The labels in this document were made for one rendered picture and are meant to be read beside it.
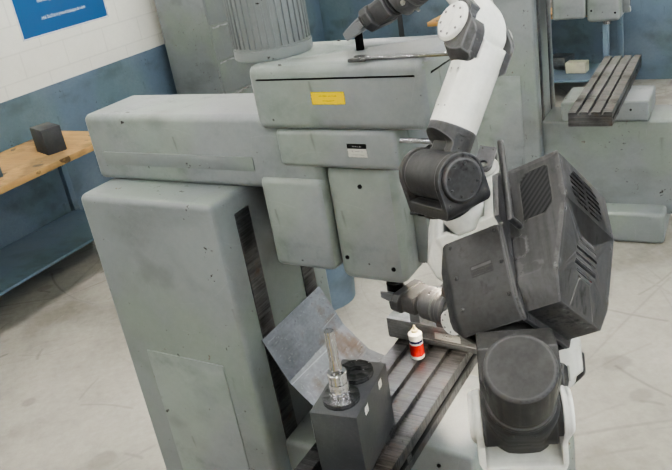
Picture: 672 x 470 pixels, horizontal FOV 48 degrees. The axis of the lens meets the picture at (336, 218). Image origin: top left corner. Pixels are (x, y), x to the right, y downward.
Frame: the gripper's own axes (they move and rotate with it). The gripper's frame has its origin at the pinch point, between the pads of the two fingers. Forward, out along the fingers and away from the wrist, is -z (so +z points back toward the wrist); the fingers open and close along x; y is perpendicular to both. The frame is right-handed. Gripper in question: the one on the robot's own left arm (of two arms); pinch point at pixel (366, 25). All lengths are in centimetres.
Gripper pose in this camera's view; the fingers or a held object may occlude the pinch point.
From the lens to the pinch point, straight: 181.0
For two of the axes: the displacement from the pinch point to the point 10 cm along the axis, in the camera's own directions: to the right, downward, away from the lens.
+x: 5.4, -4.1, 7.3
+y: -5.5, -8.3, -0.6
